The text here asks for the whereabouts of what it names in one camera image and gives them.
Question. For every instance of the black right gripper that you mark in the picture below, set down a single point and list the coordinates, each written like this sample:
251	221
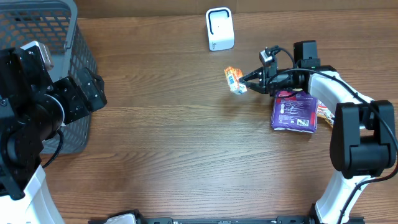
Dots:
266	73

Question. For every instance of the small orange snack packet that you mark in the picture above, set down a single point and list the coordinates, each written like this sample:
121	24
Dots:
232	76

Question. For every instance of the purple sanitary pad pack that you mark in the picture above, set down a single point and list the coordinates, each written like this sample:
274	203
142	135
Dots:
294	111

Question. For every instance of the colourful wet wipes pack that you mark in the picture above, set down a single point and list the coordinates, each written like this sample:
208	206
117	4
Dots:
325	113

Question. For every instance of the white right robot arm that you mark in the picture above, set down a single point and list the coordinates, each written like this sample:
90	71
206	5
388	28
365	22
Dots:
363	146

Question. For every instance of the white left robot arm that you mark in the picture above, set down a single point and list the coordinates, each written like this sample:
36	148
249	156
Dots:
33	110

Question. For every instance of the white barcode scanner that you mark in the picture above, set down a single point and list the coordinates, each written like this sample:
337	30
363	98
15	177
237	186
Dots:
219	24

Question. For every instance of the grey plastic mesh basket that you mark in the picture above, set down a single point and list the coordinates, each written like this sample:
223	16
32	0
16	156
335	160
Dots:
53	23

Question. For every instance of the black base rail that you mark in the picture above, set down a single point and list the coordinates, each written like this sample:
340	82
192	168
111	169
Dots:
135	216

